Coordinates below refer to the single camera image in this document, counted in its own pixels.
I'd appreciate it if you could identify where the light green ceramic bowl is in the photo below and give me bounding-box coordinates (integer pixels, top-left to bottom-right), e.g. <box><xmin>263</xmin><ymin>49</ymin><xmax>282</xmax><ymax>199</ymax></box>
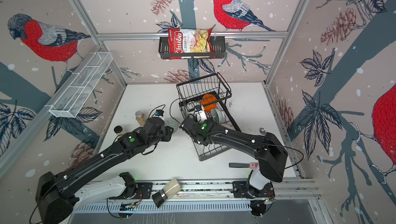
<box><xmin>211</xmin><ymin>108</ymin><xmax>226</xmax><ymax>124</ymax></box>

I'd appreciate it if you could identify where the orange plastic bowl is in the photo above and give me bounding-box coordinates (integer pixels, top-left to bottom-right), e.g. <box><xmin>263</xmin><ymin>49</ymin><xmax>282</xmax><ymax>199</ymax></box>
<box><xmin>201</xmin><ymin>94</ymin><xmax>217</xmax><ymax>113</ymax></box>

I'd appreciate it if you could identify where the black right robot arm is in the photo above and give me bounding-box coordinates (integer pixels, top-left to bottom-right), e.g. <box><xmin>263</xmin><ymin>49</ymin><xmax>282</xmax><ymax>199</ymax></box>
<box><xmin>179</xmin><ymin>117</ymin><xmax>288</xmax><ymax>190</ymax></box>

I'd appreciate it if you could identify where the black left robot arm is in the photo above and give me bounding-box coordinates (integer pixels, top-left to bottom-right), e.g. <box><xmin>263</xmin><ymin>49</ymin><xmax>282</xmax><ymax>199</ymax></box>
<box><xmin>35</xmin><ymin>117</ymin><xmax>174</xmax><ymax>224</ymax></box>

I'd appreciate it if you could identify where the silver lidded spice jar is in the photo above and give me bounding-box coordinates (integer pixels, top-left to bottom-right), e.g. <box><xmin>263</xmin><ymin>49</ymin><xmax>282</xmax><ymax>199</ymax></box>
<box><xmin>135</xmin><ymin>110</ymin><xmax>145</xmax><ymax>127</ymax></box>

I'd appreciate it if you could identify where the black lidded spice jar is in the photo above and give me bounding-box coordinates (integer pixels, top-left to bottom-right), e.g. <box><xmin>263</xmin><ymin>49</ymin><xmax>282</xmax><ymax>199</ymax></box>
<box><xmin>113</xmin><ymin>126</ymin><xmax>125</xmax><ymax>135</ymax></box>

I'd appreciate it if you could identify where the metal spoon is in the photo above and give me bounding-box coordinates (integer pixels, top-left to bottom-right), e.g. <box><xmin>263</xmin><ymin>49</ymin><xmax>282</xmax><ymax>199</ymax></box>
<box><xmin>259</xmin><ymin>128</ymin><xmax>267</xmax><ymax>136</ymax></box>

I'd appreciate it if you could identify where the red cassava chips bag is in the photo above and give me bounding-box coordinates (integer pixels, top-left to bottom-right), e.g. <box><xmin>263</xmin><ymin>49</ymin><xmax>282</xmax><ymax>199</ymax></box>
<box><xmin>168</xmin><ymin>28</ymin><xmax>213</xmax><ymax>55</ymax></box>

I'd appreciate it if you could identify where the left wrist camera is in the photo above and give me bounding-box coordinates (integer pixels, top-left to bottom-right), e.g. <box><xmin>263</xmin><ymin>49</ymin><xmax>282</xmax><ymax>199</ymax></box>
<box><xmin>154</xmin><ymin>109</ymin><xmax>164</xmax><ymax>119</ymax></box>

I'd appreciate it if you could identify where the black wire dish rack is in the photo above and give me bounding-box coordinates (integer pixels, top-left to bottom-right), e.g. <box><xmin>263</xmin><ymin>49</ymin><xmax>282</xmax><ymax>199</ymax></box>
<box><xmin>176</xmin><ymin>73</ymin><xmax>242</xmax><ymax>162</ymax></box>

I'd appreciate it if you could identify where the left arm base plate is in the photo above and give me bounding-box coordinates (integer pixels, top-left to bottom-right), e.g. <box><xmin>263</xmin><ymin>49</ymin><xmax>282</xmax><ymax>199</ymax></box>
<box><xmin>109</xmin><ymin>182</ymin><xmax>153</xmax><ymax>200</ymax></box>

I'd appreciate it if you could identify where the pink handled knife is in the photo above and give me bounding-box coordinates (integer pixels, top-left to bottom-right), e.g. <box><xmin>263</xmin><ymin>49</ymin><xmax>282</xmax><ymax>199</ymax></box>
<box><xmin>229</xmin><ymin>163</ymin><xmax>259</xmax><ymax>170</ymax></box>

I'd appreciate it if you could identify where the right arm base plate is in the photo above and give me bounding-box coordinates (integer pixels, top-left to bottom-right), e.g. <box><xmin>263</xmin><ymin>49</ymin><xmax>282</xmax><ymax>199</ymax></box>
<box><xmin>232</xmin><ymin>181</ymin><xmax>275</xmax><ymax>199</ymax></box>

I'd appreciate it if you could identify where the black wall shelf basket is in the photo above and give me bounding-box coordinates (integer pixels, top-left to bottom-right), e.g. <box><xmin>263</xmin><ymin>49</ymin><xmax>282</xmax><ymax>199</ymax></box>
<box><xmin>158</xmin><ymin>36</ymin><xmax>226</xmax><ymax>59</ymax></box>

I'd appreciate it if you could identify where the white mesh wall shelf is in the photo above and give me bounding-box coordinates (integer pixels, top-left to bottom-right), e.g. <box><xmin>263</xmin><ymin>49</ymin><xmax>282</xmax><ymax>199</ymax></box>
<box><xmin>49</xmin><ymin>52</ymin><xmax>113</xmax><ymax>118</ymax></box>

